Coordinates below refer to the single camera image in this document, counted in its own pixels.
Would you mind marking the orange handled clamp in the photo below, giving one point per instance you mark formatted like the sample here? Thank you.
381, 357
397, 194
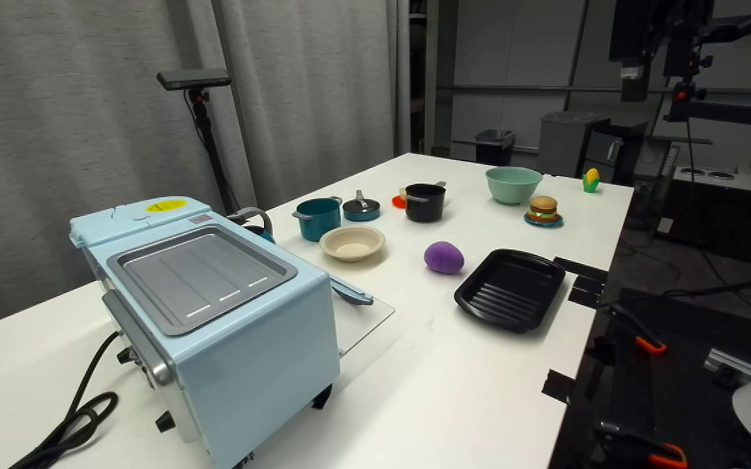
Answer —
634, 446
642, 336

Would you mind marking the purple toy egg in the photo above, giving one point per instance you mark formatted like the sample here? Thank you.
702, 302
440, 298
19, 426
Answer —
445, 258

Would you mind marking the black camera stand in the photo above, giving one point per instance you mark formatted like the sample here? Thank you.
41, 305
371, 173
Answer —
195, 86

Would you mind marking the black grill tray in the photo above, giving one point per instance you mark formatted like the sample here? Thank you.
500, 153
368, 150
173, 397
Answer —
510, 289

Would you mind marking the orange handled clamp lower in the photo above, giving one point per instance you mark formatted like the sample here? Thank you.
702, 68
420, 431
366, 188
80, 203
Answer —
634, 446

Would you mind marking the red orange toy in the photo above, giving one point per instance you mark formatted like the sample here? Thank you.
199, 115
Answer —
401, 201

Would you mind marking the light blue toaster oven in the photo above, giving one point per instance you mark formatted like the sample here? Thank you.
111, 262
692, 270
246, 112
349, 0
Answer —
231, 330

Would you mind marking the black saucepan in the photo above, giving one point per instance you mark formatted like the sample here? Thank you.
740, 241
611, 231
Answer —
423, 201

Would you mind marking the teal toy pot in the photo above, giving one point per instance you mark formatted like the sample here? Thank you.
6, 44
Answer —
317, 218

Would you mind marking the mint green bowl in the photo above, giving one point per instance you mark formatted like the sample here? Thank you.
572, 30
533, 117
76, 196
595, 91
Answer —
513, 185

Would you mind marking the toy burger on plate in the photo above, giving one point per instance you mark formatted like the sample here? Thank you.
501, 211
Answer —
544, 211

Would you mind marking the yellow green toy corn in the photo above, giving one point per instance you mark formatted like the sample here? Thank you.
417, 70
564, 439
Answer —
593, 180

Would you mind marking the beige shallow bowl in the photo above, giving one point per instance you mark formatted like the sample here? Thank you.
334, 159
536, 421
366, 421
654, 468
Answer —
354, 244

